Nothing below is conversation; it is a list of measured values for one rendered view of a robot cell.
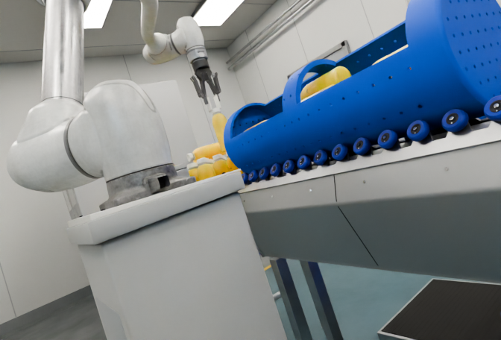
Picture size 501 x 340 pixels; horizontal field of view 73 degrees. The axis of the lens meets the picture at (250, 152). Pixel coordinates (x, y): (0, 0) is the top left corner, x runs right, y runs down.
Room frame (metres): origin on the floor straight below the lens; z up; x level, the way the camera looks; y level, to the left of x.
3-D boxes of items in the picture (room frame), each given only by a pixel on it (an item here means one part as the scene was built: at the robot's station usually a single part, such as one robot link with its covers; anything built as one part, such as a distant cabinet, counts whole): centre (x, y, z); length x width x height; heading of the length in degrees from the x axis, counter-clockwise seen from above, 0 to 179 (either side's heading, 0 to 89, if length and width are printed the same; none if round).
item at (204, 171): (1.47, 0.21, 0.99); 0.07 x 0.07 x 0.19
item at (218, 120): (1.54, 0.09, 1.19); 0.07 x 0.07 x 0.19
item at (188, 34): (1.55, 0.10, 1.66); 0.13 x 0.11 x 0.16; 77
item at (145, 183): (0.77, 0.24, 1.04); 0.22 x 0.18 x 0.06; 35
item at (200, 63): (1.54, 0.09, 1.48); 0.08 x 0.07 x 0.09; 122
